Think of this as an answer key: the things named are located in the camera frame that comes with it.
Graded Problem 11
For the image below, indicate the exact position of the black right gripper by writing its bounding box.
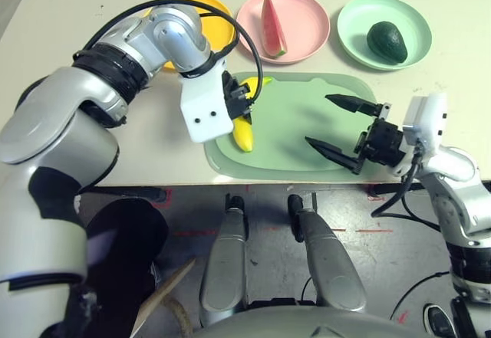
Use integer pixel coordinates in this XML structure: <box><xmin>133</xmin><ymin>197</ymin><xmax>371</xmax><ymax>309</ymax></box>
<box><xmin>305</xmin><ymin>93</ymin><xmax>407</xmax><ymax>174</ymax></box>

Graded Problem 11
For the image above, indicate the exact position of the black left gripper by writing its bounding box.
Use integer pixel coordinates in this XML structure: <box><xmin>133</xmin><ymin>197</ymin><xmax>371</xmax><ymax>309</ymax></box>
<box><xmin>221</xmin><ymin>70</ymin><xmax>256</xmax><ymax>126</ymax></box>

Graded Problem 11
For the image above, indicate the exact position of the yellow toy banana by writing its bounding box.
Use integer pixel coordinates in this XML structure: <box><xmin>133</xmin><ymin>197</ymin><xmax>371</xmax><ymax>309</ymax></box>
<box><xmin>232</xmin><ymin>76</ymin><xmax>273</xmax><ymax>153</ymax></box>

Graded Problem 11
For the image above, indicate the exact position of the red toy watermelon slice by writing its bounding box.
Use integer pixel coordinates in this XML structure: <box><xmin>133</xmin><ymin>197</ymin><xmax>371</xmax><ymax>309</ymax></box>
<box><xmin>261</xmin><ymin>0</ymin><xmax>288</xmax><ymax>57</ymax></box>

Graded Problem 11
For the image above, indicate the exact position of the dark green toy avocado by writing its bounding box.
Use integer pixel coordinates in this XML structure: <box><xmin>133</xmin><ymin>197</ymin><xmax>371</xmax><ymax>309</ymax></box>
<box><xmin>366</xmin><ymin>21</ymin><xmax>408</xmax><ymax>64</ymax></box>

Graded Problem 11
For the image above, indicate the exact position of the green silicone mat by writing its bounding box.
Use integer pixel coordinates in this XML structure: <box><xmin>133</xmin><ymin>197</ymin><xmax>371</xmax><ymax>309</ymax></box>
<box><xmin>203</xmin><ymin>71</ymin><xmax>388</xmax><ymax>183</ymax></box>

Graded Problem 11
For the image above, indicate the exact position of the yellow plastic plate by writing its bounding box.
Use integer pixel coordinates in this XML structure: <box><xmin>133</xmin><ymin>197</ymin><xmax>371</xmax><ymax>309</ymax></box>
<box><xmin>143</xmin><ymin>0</ymin><xmax>236</xmax><ymax>71</ymax></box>

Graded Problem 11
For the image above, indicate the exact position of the pink plastic plate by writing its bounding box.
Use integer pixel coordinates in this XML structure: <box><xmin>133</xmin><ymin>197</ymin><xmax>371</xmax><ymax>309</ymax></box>
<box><xmin>236</xmin><ymin>0</ymin><xmax>331</xmax><ymax>66</ymax></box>

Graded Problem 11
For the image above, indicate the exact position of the mint green plastic plate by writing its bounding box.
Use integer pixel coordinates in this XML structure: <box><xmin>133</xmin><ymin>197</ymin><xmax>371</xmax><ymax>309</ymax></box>
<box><xmin>336</xmin><ymin>0</ymin><xmax>433</xmax><ymax>71</ymax></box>

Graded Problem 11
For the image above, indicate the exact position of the silver right robot leg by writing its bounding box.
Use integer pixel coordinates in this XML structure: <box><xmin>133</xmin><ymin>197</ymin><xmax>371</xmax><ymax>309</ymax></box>
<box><xmin>287</xmin><ymin>194</ymin><xmax>367</xmax><ymax>314</ymax></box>

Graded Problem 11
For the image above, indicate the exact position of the silver robot leg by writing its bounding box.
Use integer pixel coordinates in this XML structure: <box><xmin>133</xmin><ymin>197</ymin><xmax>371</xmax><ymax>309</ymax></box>
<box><xmin>287</xmin><ymin>194</ymin><xmax>367</xmax><ymax>314</ymax></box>
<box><xmin>199</xmin><ymin>194</ymin><xmax>249</xmax><ymax>327</ymax></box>

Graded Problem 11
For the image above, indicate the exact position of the silver left robot leg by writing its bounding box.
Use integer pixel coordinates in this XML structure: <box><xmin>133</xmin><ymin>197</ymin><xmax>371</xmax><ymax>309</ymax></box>
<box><xmin>199</xmin><ymin>194</ymin><xmax>249</xmax><ymax>327</ymax></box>

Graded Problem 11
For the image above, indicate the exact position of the bystander black trouser leg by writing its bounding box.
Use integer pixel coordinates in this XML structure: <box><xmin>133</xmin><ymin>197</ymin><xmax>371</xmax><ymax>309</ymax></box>
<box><xmin>49</xmin><ymin>198</ymin><xmax>170</xmax><ymax>338</ymax></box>

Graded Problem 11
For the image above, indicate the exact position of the wooden stick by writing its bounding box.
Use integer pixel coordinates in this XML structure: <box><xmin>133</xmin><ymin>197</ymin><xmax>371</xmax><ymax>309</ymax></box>
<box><xmin>130</xmin><ymin>258</ymin><xmax>197</xmax><ymax>338</ymax></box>

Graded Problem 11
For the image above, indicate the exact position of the grey robot torso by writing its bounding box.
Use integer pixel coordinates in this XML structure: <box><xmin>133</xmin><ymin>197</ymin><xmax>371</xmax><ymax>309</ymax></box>
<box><xmin>191</xmin><ymin>306</ymin><xmax>434</xmax><ymax>338</ymax></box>

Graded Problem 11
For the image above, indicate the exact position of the black shoe with white sole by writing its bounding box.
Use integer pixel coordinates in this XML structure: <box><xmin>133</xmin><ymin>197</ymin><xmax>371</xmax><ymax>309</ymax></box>
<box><xmin>423</xmin><ymin>304</ymin><xmax>449</xmax><ymax>335</ymax></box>

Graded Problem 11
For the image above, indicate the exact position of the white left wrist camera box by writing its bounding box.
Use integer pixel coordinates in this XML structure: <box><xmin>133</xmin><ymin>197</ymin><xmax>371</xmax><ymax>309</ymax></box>
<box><xmin>179</xmin><ymin>60</ymin><xmax>236</xmax><ymax>143</ymax></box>

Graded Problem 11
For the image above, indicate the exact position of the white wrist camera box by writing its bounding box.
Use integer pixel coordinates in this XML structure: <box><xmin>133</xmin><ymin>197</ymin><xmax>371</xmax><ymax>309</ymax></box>
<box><xmin>401</xmin><ymin>92</ymin><xmax>449</xmax><ymax>155</ymax></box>
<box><xmin>179</xmin><ymin>60</ymin><xmax>236</xmax><ymax>143</ymax></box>

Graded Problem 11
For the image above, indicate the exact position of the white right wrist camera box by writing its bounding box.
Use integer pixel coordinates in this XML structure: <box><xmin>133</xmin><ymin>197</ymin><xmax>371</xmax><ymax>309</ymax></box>
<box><xmin>401</xmin><ymin>92</ymin><xmax>449</xmax><ymax>155</ymax></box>

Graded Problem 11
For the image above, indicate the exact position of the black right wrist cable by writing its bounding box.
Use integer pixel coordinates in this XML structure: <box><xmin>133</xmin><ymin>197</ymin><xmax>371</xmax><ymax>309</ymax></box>
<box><xmin>370</xmin><ymin>157</ymin><xmax>442</xmax><ymax>231</ymax></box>

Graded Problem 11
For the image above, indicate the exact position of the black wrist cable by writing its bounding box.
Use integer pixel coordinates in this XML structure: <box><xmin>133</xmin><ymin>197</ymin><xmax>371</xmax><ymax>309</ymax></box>
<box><xmin>370</xmin><ymin>157</ymin><xmax>442</xmax><ymax>231</ymax></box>
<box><xmin>72</xmin><ymin>0</ymin><xmax>265</xmax><ymax>103</ymax></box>

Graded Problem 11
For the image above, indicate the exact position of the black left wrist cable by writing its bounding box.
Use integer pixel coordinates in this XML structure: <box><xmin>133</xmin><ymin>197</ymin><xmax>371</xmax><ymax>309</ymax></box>
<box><xmin>72</xmin><ymin>0</ymin><xmax>265</xmax><ymax>103</ymax></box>

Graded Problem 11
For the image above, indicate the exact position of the long black body cable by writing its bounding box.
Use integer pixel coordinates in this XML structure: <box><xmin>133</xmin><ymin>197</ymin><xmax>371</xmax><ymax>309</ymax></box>
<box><xmin>389</xmin><ymin>271</ymin><xmax>452</xmax><ymax>322</ymax></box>

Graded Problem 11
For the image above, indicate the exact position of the beige rope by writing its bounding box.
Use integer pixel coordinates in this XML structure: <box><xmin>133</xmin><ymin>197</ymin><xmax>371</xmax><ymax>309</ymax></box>
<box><xmin>163</xmin><ymin>297</ymin><xmax>193</xmax><ymax>338</ymax></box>

